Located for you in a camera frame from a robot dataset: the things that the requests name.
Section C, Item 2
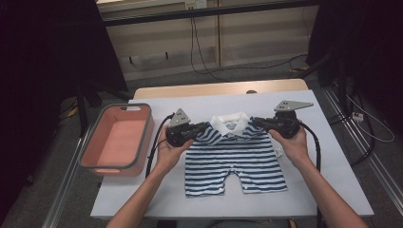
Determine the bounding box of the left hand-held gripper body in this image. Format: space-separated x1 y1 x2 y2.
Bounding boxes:
164 107 199 147

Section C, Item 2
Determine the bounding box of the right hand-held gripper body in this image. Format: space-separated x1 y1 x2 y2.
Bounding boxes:
274 100 315 140

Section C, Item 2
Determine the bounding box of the blue white striped baby romper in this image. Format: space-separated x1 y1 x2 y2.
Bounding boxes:
184 111 289 198

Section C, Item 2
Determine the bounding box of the pink basket with grey rim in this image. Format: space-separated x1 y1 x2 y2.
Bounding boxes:
78 103 156 178

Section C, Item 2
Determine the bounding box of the person's left hand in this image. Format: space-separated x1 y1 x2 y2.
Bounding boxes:
154 127 195 175

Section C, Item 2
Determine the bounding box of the person's right hand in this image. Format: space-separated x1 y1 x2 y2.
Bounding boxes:
268 123 312 169

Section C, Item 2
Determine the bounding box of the black metal stand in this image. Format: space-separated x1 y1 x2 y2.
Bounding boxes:
296 50 350 118

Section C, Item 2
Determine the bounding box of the beige wooden cabinet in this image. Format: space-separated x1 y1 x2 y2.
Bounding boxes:
96 0 319 82

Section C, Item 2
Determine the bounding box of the black tripod stand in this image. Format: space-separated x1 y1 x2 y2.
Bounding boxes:
74 80 134 137

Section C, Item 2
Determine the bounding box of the black horizontal metal bar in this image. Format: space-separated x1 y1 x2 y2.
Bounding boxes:
101 0 321 28

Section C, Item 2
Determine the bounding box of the black curtain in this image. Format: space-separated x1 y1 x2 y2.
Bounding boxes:
305 0 403 134
0 0 129 219

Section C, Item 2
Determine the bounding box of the left hand-held gripper black cable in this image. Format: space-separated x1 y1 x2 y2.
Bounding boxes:
144 112 176 179

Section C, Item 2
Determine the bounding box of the hand-held gripper black cable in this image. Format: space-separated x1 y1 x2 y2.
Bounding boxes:
144 112 176 179
297 122 322 228

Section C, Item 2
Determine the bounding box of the right hand-held gripper black cable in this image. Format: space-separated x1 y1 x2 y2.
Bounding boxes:
297 122 322 228

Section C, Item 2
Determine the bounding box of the black hanging cable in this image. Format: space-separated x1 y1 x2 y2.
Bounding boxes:
189 17 309 76
193 17 224 82

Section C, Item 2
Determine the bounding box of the aluminium floor rail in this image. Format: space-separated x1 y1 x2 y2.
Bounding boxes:
41 136 86 228
322 86 403 207

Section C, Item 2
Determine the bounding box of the black floor cable bundle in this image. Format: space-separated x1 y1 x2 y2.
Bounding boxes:
327 91 376 167

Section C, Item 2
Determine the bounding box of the white floor cable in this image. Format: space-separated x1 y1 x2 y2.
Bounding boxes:
345 94 396 143

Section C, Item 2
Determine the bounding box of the white wall socket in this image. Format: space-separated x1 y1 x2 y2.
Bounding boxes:
184 0 208 10

